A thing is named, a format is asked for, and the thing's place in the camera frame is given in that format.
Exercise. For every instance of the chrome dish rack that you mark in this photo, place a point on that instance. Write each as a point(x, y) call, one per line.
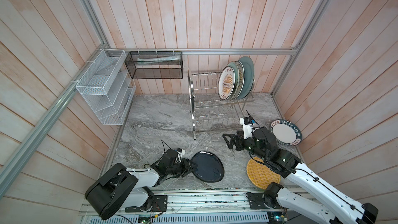
point(209, 113)

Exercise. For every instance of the mint plate with flower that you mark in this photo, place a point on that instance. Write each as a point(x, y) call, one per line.
point(236, 73)

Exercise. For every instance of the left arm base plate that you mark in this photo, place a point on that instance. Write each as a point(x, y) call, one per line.
point(157, 203)

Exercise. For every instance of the black mesh basket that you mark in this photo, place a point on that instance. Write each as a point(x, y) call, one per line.
point(154, 64)

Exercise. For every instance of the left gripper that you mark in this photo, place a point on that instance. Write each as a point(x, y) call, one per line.
point(185, 166)

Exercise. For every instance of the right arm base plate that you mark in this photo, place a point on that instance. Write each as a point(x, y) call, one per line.
point(264, 200)

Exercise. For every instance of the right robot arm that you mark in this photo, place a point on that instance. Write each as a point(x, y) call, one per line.
point(331, 207)

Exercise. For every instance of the aluminium frame rail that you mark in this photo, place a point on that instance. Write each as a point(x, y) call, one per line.
point(217, 51)

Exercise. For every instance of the white plate dark lettered rim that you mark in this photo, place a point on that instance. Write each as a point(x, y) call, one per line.
point(286, 132)

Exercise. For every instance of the white wire shelf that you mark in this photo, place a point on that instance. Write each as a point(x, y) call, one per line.
point(107, 87)

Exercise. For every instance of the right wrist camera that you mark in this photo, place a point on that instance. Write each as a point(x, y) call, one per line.
point(248, 127)

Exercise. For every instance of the orange sunburst plate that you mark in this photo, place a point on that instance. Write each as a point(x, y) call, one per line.
point(241, 78)
point(226, 83)

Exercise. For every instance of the dark blue oval plate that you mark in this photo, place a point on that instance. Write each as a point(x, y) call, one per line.
point(207, 167)

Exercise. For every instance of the yellow woven plate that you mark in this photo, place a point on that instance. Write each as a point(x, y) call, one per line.
point(260, 175)

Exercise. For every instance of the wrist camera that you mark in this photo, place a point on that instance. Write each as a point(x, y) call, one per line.
point(181, 152)
point(248, 127)

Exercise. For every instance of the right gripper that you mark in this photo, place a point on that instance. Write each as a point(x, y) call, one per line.
point(232, 140)

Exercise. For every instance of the grey-green plate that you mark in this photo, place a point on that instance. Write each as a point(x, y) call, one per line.
point(249, 71)

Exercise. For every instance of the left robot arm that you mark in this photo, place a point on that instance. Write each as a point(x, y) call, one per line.
point(122, 187)

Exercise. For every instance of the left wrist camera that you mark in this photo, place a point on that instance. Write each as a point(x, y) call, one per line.
point(181, 152)

